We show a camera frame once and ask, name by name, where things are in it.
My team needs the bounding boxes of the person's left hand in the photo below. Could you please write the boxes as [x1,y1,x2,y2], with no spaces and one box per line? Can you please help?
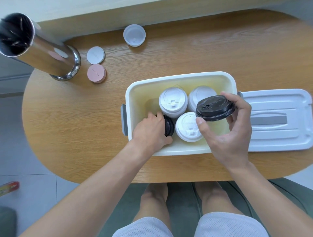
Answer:
[132,112,173,156]

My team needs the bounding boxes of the person's right hand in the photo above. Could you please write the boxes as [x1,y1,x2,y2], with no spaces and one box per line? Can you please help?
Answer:
[196,91,253,170]

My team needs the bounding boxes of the cup with black lid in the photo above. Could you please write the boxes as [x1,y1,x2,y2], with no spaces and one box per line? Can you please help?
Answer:
[162,115,175,137]

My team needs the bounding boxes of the black plastic cup lid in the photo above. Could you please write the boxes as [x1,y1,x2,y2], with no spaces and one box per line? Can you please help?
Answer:
[195,95,236,122]

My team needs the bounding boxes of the person's left forearm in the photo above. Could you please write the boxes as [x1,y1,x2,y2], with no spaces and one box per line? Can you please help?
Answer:
[20,139,154,237]

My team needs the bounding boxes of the person's right forearm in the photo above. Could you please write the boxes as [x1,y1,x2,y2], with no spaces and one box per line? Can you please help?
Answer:
[229,161,313,237]

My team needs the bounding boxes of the cup with white lid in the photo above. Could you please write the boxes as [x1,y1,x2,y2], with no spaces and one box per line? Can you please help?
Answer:
[175,112,205,143]
[187,85,218,113]
[159,87,188,119]

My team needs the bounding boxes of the white plastic storage box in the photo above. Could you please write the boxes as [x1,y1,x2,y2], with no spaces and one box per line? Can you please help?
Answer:
[120,71,238,156]

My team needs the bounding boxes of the person's left leg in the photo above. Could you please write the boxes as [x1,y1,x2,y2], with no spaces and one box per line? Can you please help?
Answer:
[133,183,171,226]

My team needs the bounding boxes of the person's leg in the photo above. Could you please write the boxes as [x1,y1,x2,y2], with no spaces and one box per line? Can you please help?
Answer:
[195,181,245,216]
[133,183,171,226]

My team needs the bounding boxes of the person's right leg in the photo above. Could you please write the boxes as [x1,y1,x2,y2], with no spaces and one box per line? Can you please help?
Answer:
[195,181,245,216]

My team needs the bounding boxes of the white storage box lid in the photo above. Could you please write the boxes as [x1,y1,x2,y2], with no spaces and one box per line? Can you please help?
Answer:
[238,88,313,152]

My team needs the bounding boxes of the pink round coaster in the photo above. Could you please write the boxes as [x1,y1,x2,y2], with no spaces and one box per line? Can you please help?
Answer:
[87,64,107,84]

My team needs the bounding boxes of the white mesh shorts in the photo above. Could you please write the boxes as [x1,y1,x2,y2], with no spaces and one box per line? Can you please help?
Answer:
[112,211,269,237]

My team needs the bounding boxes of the translucent plastic cup lid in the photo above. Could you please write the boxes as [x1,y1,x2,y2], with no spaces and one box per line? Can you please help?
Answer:
[123,24,147,47]

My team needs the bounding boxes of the white round coaster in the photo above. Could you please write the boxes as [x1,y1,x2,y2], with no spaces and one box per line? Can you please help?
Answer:
[87,46,105,65]

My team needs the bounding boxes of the steel cylindrical straw holder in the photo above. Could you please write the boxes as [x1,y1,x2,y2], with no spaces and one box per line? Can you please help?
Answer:
[0,12,82,81]

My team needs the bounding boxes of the red packet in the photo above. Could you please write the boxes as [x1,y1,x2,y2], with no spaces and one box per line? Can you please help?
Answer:
[0,181,20,197]

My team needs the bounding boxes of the grey cushioned stool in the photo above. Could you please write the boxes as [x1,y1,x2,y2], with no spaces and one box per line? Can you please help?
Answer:
[0,206,18,237]

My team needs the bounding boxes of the bundle of black straws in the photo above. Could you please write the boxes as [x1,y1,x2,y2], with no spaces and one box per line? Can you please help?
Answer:
[0,14,33,56]

